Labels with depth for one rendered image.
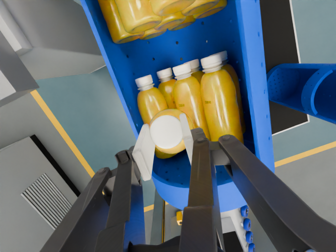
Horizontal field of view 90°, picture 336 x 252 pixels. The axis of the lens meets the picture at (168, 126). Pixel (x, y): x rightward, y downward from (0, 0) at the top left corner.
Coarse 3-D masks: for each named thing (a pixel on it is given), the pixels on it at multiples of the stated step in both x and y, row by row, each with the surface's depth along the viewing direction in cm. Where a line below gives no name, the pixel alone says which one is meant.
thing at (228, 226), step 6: (222, 222) 69; (228, 222) 68; (222, 228) 67; (228, 228) 66; (234, 228) 65; (228, 234) 62; (234, 234) 62; (228, 240) 61; (234, 240) 60; (228, 246) 59; (234, 246) 58; (240, 246) 58
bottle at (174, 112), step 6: (168, 108) 25; (174, 108) 25; (156, 114) 24; (162, 114) 23; (168, 114) 22; (174, 114) 22; (186, 114) 25; (192, 126) 25; (180, 144) 22; (162, 150) 23; (168, 150) 23; (174, 150) 23; (180, 150) 24
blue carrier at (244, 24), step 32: (96, 0) 33; (256, 0) 23; (96, 32) 29; (192, 32) 43; (224, 32) 38; (256, 32) 23; (128, 64) 40; (160, 64) 46; (256, 64) 24; (128, 96) 38; (256, 96) 25; (256, 128) 26; (160, 160) 48; (160, 192) 36; (224, 192) 28
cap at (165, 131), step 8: (160, 120) 19; (168, 120) 19; (176, 120) 19; (152, 128) 19; (160, 128) 19; (168, 128) 19; (176, 128) 19; (152, 136) 19; (160, 136) 19; (168, 136) 19; (176, 136) 19; (160, 144) 19; (168, 144) 19; (176, 144) 19
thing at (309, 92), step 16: (288, 64) 112; (304, 64) 100; (320, 64) 90; (272, 80) 126; (288, 80) 126; (304, 80) 121; (320, 80) 81; (272, 96) 130; (288, 96) 130; (304, 96) 88; (320, 96) 108; (304, 112) 97; (320, 112) 99
